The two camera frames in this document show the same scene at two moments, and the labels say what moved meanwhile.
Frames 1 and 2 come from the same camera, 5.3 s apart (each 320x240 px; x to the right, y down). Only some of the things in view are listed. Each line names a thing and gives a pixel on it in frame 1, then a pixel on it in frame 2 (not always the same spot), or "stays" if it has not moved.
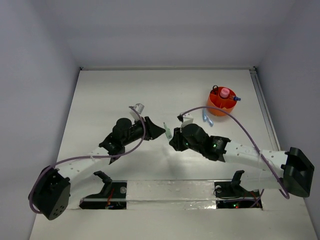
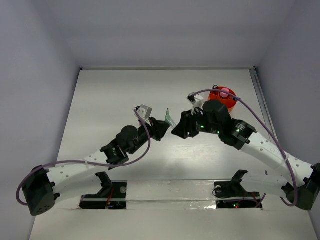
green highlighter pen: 167,131 → 168,119
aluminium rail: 269,124 stays
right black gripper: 176,141 → 185,125
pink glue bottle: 224,92 stays
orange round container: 227,104 stays
